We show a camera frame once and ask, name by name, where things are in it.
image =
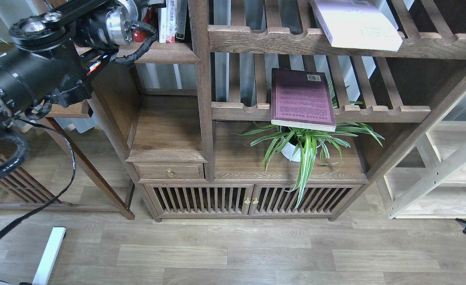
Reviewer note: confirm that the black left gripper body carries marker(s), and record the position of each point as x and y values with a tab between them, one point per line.
131	10

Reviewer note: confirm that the dark book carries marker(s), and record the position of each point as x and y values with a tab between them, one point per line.
182	22

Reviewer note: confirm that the white and red book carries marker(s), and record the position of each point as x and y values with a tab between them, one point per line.
171	23

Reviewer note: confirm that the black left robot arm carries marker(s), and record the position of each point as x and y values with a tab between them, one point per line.
56	56

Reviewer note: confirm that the light wooden shelf unit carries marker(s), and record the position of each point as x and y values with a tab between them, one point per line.
430	181

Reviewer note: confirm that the dark wooden bookshelf cabinet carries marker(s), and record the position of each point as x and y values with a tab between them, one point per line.
400	94

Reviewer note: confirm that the small wooden drawer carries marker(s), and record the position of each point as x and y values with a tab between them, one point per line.
172	171

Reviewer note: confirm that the purple book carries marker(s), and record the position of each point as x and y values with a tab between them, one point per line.
301	99

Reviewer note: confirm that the left slatted cabinet door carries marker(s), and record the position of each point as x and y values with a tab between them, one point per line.
200	200

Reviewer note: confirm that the green spider plant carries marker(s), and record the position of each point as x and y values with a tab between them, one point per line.
316	146

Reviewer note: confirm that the white plant pot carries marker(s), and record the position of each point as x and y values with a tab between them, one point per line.
292	150

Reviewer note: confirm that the dark wooden side table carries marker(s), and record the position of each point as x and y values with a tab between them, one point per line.
101	183

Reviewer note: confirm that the white metal bar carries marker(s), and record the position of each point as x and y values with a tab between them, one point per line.
49	256

